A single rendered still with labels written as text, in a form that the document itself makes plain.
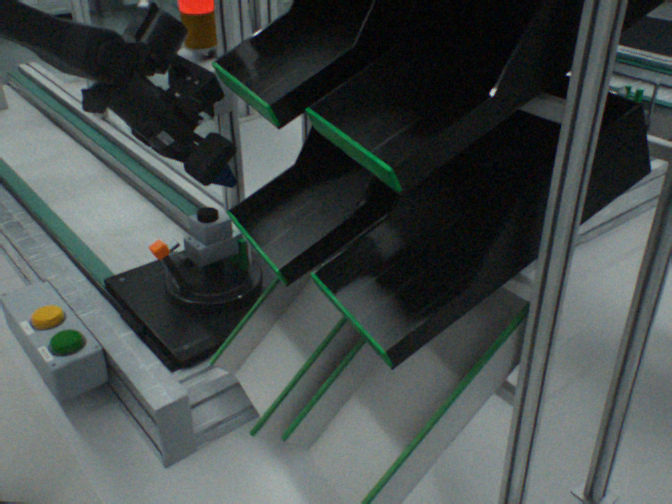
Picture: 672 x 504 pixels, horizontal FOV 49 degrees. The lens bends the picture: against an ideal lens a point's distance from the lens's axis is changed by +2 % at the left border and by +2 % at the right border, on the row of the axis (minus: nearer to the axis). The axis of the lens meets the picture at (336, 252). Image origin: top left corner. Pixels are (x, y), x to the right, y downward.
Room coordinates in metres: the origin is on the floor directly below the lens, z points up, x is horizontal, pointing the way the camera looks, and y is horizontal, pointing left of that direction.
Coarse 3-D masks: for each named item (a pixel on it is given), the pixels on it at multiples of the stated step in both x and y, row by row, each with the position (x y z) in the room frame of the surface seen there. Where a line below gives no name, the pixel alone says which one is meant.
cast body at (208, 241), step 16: (208, 208) 0.89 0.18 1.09; (192, 224) 0.88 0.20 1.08; (208, 224) 0.86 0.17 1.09; (224, 224) 0.87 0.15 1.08; (192, 240) 0.87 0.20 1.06; (208, 240) 0.86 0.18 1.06; (224, 240) 0.87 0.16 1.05; (192, 256) 0.86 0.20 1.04; (208, 256) 0.86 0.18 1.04; (224, 256) 0.87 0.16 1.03
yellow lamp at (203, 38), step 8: (184, 16) 1.09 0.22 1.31; (192, 16) 1.08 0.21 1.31; (200, 16) 1.08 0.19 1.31; (208, 16) 1.09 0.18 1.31; (184, 24) 1.09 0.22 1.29; (192, 24) 1.08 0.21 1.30; (200, 24) 1.08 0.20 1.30; (208, 24) 1.09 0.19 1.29; (192, 32) 1.08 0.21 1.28; (200, 32) 1.08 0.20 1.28; (208, 32) 1.09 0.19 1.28; (192, 40) 1.08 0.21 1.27; (200, 40) 1.08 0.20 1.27; (208, 40) 1.09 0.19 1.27; (216, 40) 1.10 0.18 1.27; (192, 48) 1.08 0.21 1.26; (200, 48) 1.08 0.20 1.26
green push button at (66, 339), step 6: (66, 330) 0.78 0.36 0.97; (72, 330) 0.78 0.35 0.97; (54, 336) 0.77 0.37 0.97; (60, 336) 0.77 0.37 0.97; (66, 336) 0.77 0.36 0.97; (72, 336) 0.76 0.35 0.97; (78, 336) 0.76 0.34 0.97; (54, 342) 0.75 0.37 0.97; (60, 342) 0.75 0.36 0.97; (66, 342) 0.75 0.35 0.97; (72, 342) 0.75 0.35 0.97; (78, 342) 0.76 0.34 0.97; (54, 348) 0.74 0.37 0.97; (60, 348) 0.74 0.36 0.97; (66, 348) 0.74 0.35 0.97; (72, 348) 0.75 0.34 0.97
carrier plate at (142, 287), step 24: (144, 264) 0.94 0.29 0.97; (264, 264) 0.94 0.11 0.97; (120, 288) 0.88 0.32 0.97; (144, 288) 0.88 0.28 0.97; (264, 288) 0.88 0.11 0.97; (144, 312) 0.82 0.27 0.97; (168, 312) 0.82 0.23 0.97; (240, 312) 0.82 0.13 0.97; (168, 336) 0.77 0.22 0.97; (192, 336) 0.76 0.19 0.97; (216, 336) 0.76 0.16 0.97; (192, 360) 0.72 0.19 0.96
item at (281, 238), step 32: (320, 160) 0.73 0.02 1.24; (352, 160) 0.72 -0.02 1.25; (256, 192) 0.69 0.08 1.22; (288, 192) 0.70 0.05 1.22; (320, 192) 0.68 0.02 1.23; (352, 192) 0.66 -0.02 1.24; (384, 192) 0.62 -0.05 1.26; (256, 224) 0.67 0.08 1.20; (288, 224) 0.65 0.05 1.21; (320, 224) 0.63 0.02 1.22; (352, 224) 0.60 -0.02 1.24; (288, 256) 0.60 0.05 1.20; (320, 256) 0.58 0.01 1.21
